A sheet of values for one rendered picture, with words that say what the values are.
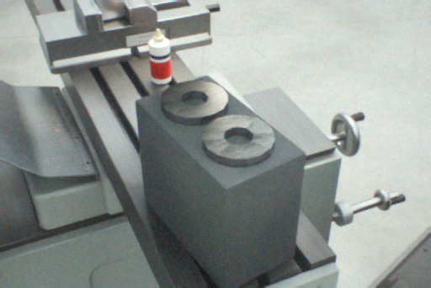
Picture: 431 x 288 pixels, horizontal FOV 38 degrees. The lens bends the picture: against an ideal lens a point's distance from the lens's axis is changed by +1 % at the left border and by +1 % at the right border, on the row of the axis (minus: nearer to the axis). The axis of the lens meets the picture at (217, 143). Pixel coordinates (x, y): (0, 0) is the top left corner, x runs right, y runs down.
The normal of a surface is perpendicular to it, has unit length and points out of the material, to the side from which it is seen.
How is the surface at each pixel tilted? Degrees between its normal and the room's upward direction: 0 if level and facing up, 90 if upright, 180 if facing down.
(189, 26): 90
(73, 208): 90
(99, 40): 90
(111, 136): 0
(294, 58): 0
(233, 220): 90
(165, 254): 0
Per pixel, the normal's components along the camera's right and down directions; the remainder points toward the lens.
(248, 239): 0.56, 0.51
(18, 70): 0.00, -0.79
